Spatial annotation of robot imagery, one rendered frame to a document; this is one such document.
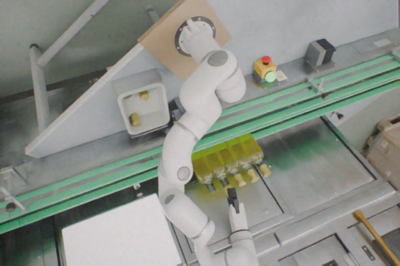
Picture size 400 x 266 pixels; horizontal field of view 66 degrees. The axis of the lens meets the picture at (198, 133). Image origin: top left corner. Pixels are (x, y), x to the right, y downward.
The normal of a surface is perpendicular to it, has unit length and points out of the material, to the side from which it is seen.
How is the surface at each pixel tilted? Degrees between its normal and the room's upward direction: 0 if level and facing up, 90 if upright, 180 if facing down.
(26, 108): 90
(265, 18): 0
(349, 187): 90
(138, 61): 0
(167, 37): 1
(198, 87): 78
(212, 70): 83
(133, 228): 90
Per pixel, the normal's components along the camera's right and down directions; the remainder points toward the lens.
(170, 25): 0.39, 0.71
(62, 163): -0.04, -0.62
